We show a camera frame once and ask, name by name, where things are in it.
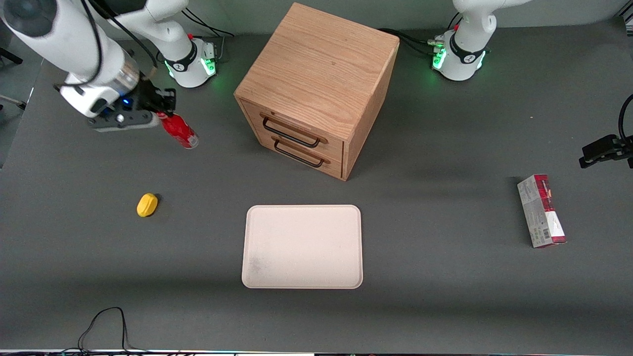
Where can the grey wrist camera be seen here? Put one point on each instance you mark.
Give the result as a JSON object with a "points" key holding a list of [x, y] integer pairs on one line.
{"points": [[123, 122]]}

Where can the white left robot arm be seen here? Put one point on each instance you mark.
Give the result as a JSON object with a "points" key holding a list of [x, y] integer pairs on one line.
{"points": [[465, 59]]}

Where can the red coke bottle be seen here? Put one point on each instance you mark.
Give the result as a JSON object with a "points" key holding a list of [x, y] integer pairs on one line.
{"points": [[180, 132]]}

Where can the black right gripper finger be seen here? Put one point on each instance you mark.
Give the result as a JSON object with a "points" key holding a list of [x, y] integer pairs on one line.
{"points": [[167, 98], [158, 110]]}

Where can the beige plastic tray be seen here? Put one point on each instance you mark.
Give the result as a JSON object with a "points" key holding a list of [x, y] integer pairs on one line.
{"points": [[301, 247]]}

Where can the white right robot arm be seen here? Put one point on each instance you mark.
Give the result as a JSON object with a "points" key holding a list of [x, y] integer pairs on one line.
{"points": [[64, 34]]}

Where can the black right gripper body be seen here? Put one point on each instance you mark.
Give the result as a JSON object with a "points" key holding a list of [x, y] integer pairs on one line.
{"points": [[150, 96]]}

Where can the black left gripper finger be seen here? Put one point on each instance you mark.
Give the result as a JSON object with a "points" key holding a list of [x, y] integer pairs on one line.
{"points": [[596, 151]]}

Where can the yellow plastic lemon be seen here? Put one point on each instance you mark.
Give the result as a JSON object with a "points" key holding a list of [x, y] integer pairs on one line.
{"points": [[147, 205]]}

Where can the red and grey carton box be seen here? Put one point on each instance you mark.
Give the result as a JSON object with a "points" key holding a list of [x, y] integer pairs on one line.
{"points": [[541, 212]]}

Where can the wooden drawer cabinet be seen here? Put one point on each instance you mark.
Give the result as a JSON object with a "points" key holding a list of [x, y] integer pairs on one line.
{"points": [[321, 64]]}

